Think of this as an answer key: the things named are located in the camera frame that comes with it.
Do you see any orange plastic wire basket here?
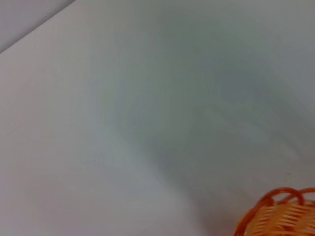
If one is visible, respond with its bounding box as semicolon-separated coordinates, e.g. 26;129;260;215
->
232;187;315;236

